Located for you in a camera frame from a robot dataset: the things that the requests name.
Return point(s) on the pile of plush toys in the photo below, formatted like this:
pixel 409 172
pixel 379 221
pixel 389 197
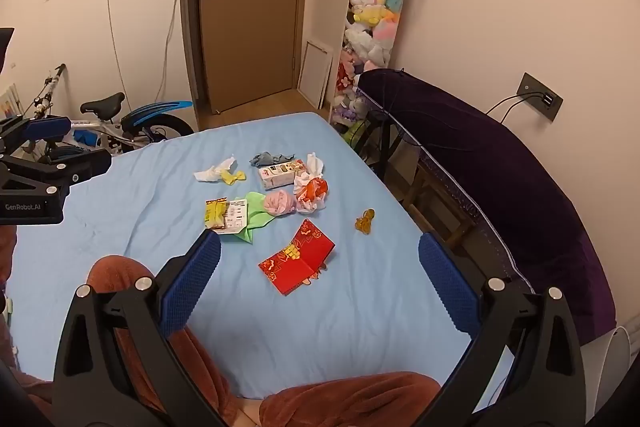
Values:
pixel 370 2

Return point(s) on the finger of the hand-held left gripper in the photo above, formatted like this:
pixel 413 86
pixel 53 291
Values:
pixel 47 128
pixel 85 164

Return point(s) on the brown wooden door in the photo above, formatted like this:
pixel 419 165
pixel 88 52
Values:
pixel 250 32

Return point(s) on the grey crumpled cloth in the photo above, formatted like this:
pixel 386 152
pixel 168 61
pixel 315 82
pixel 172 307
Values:
pixel 265 158

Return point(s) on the white flat panel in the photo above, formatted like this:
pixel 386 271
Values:
pixel 315 72

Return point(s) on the wooden stool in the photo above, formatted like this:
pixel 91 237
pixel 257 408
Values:
pixel 450 207

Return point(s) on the person's left forearm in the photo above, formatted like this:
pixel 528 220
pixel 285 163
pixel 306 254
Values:
pixel 6 257

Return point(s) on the pink plush dumpling toy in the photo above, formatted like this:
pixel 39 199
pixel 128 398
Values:
pixel 280 203

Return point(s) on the orange and white wrapper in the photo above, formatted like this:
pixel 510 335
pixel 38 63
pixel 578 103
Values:
pixel 315 191

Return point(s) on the red envelope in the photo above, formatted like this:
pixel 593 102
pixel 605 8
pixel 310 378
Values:
pixel 295 257

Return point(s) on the person's left leg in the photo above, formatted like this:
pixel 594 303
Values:
pixel 200 357

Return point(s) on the white printed card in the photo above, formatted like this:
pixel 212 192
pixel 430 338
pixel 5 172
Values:
pixel 237 212

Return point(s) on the amber plastic toy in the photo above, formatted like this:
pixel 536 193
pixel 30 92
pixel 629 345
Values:
pixel 365 222

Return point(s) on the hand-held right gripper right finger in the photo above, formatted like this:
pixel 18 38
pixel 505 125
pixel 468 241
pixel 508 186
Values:
pixel 447 287

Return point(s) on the yellow snack packet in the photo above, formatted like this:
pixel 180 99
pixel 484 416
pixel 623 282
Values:
pixel 215 213

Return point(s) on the grey wall socket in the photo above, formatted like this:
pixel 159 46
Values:
pixel 530 92

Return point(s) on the yellow ribbon bow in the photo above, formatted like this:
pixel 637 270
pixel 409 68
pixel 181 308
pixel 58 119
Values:
pixel 232 177

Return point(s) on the person's leg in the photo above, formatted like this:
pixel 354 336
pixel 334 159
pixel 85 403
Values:
pixel 350 399
pixel 200 357

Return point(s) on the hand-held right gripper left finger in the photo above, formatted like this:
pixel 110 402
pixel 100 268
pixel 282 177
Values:
pixel 192 287

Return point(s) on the purple velvet cover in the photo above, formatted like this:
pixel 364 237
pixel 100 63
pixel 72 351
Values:
pixel 500 182

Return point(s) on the black metal frame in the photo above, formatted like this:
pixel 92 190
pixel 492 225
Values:
pixel 382 142

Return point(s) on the dark door frame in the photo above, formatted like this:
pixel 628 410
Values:
pixel 190 32

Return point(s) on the person's right leg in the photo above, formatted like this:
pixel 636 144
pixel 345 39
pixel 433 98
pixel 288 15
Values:
pixel 350 399

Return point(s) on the blue black chair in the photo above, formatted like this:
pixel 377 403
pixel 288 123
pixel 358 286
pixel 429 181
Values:
pixel 102 103

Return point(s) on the green paper sheet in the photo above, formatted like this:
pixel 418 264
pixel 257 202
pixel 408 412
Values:
pixel 257 217

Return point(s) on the white twisted tissue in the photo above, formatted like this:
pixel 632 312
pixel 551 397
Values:
pixel 312 164

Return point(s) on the white crumpled tissue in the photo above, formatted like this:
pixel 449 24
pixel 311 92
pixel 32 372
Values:
pixel 212 173

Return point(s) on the white milk carton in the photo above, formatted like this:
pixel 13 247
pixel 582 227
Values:
pixel 280 174

